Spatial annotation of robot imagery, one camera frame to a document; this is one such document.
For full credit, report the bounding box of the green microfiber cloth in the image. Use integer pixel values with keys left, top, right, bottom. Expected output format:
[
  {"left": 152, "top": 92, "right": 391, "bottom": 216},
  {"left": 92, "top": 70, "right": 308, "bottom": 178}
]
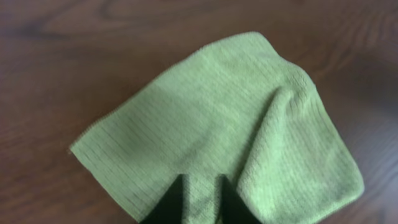
[{"left": 71, "top": 32, "right": 364, "bottom": 223}]

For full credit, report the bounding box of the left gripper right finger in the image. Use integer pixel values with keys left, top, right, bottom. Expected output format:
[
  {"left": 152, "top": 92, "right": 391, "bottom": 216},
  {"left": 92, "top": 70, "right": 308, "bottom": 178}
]
[{"left": 220, "top": 175, "right": 261, "bottom": 224}]

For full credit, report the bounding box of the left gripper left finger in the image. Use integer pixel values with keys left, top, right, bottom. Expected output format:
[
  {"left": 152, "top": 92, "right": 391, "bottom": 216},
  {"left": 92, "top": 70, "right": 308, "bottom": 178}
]
[{"left": 139, "top": 174, "right": 185, "bottom": 224}]

